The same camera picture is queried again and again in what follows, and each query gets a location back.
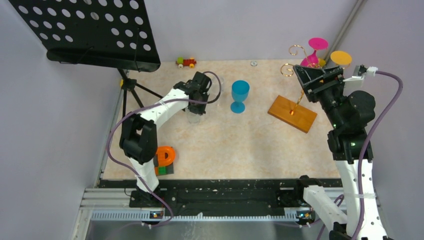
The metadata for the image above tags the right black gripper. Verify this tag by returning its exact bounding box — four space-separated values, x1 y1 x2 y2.
293 65 345 129

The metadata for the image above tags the blue wine glass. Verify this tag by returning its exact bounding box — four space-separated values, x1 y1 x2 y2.
230 80 250 114

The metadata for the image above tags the tall clear wine glass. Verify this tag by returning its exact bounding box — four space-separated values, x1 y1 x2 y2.
209 76 225 99

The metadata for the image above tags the patterned clear glass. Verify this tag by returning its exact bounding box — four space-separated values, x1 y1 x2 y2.
185 108 202 125

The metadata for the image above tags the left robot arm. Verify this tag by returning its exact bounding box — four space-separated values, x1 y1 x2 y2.
119 71 212 207

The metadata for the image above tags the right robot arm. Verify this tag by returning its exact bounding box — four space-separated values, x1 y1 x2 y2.
293 65 389 240

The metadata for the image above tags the yellow wine glass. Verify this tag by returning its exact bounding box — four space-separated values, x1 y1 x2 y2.
316 50 353 69

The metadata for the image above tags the pink wine glass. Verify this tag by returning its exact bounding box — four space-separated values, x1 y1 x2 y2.
300 37 329 68

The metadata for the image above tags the grey corner pipe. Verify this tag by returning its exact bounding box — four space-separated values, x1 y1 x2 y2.
324 0 368 63

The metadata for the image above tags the red green toy train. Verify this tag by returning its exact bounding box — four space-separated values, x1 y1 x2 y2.
175 57 197 69

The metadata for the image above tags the orange tape dispenser toy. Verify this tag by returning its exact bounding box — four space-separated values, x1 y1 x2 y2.
153 146 176 176

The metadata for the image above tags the black perforated music stand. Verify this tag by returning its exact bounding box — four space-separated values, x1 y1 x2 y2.
0 0 161 130

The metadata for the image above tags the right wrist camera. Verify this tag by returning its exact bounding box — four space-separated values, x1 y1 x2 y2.
343 65 379 90

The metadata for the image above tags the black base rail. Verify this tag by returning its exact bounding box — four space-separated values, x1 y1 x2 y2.
97 178 339 220

